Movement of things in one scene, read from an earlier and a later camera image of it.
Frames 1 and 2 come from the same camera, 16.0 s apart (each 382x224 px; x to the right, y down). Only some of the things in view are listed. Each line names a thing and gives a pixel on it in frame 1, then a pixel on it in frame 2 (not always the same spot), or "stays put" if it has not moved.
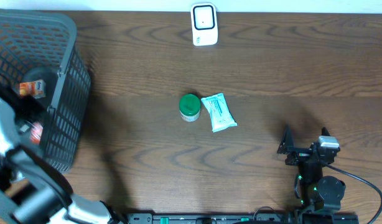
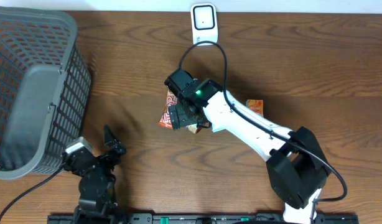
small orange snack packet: x=37 y=89 -> x=256 y=106
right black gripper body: x=298 y=156 -> x=178 y=112
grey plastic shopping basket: x=35 y=56 stays put
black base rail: x=242 y=218 stays put
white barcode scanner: x=204 y=23 stays put
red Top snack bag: x=36 y=132 -> x=165 y=119
